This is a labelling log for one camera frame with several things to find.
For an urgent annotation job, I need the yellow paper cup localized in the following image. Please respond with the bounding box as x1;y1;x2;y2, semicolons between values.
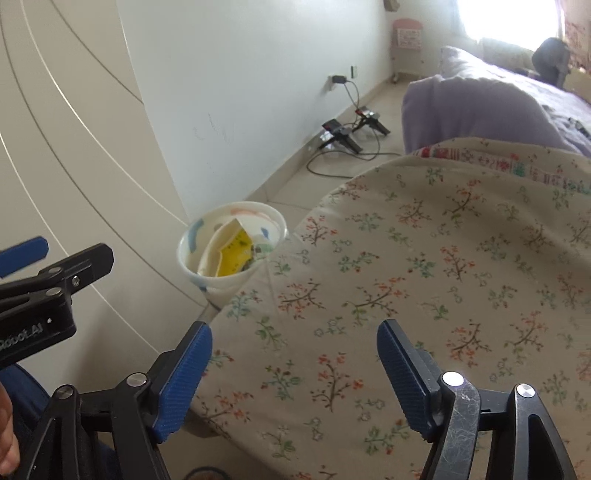
197;219;253;278

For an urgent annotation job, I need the purple bed blanket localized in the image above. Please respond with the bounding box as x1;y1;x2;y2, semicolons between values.
402;46;590;157

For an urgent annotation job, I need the pink children chair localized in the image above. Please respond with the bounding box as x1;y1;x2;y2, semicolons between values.
391;18;424;84

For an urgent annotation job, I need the left hand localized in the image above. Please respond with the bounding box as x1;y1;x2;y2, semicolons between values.
0;385;20;476

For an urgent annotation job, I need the black device stand near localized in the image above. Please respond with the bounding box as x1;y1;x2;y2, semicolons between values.
320;119;363;155

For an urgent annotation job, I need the black device stand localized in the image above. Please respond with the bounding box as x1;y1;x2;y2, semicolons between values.
320;119;363;155
353;106;391;136

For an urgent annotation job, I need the white patterned trash bin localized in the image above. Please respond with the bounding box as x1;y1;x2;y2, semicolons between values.
176;201;288;310

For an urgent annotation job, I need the black device stand far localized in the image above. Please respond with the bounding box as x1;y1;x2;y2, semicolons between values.
353;106;391;136

